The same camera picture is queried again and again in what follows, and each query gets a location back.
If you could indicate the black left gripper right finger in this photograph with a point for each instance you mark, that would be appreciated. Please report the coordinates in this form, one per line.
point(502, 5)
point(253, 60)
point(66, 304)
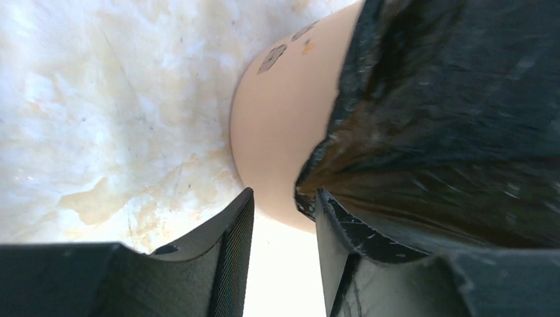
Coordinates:
point(367, 274)

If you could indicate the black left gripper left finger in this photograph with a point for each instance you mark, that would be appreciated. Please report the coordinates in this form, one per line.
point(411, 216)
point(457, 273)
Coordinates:
point(202, 273)

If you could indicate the black trash bag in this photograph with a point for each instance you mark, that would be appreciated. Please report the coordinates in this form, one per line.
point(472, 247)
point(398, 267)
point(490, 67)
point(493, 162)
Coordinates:
point(445, 129)

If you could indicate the orange plastic trash bin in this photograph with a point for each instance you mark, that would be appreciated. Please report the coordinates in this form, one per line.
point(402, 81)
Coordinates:
point(281, 109)

